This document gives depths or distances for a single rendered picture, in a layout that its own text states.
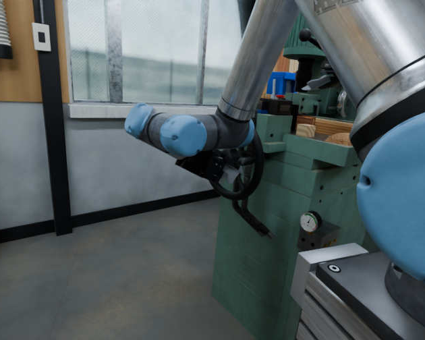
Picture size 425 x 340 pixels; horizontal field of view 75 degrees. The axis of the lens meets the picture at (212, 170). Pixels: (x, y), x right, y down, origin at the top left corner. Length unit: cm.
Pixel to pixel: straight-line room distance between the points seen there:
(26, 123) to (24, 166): 26
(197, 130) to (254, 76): 14
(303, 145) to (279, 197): 21
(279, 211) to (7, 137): 157
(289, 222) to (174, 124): 66
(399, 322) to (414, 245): 17
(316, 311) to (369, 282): 13
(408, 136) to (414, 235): 6
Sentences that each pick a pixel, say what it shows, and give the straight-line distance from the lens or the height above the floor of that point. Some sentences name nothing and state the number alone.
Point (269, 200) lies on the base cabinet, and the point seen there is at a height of 64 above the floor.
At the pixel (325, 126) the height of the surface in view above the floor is 93.
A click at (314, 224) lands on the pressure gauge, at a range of 90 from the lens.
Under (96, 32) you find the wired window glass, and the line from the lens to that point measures 209.
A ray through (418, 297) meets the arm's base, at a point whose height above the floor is 84.
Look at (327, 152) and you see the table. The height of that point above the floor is 87.
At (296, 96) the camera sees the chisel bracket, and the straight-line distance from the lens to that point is 111.
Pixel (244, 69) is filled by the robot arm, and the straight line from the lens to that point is 53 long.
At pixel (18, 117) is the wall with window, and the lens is 196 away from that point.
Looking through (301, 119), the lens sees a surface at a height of 94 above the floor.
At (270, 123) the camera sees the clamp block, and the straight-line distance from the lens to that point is 93.
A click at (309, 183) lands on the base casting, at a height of 76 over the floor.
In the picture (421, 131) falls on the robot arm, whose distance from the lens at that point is 20.
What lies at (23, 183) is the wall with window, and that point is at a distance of 205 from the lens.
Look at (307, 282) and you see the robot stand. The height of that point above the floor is 74.
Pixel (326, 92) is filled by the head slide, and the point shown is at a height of 105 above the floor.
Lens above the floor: 104
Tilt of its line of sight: 17 degrees down
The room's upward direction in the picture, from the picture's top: 5 degrees clockwise
